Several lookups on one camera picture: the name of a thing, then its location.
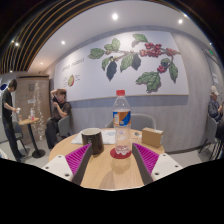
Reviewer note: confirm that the dark mug with cream interior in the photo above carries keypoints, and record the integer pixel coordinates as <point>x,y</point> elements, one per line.
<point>93,141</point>

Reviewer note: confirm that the round wooden cafe table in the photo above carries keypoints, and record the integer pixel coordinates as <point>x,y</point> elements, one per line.
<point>28,122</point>

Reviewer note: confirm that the flat round red coaster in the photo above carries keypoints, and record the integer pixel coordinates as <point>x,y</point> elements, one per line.
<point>115,155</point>

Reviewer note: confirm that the small cardboard box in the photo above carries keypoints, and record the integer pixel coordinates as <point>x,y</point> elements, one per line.
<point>152,137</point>

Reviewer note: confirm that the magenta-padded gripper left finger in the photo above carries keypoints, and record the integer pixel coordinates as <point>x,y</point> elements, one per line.
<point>58,166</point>

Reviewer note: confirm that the person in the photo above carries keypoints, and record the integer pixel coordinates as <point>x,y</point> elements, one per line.
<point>215,110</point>
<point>8,113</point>
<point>58,113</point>

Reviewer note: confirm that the small clear bottle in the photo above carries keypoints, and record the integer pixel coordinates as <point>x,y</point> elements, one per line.
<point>32,115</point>

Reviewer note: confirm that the coffee branch wall mural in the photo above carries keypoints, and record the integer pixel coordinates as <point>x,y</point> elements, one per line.
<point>93,80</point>

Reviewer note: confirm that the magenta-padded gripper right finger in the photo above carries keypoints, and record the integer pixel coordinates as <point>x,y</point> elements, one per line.
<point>166,165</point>

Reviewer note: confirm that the green exit sign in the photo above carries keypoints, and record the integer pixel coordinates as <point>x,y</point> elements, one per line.
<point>211,52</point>

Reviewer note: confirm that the clear red-capped drink bottle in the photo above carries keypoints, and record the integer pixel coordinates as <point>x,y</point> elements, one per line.
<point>122,133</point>

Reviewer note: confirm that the recessed ceiling lights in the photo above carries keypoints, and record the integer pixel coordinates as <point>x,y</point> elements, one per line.
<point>115,16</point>

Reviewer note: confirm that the white wall notice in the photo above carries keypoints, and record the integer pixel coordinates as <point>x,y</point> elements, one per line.
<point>215,78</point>

